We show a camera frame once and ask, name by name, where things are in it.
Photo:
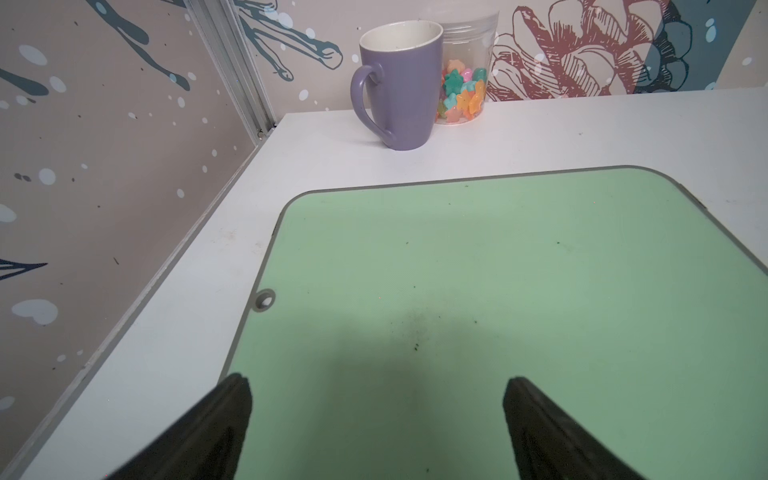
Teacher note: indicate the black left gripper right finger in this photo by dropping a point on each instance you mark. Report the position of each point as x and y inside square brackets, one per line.
[549, 444]

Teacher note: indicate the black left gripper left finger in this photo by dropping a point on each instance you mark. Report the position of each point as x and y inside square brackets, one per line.
[205, 443]

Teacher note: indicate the green cutting board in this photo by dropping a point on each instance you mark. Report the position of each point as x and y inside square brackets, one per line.
[386, 322]

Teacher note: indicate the clear jar of colourful candies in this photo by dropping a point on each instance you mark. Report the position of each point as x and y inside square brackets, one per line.
[469, 33]

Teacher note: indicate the purple ceramic mug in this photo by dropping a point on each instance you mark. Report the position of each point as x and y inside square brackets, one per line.
[395, 92]

